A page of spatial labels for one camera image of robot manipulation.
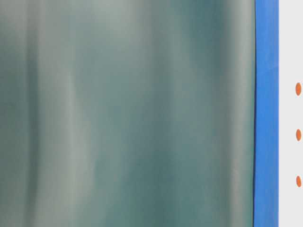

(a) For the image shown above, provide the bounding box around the green backdrop curtain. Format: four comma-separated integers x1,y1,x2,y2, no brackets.
0,0,255,227

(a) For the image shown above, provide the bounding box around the blue table cloth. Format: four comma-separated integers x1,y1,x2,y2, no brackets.
253,0,279,227

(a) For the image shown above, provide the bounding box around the white paper sheet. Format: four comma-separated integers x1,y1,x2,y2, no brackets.
279,0,303,227

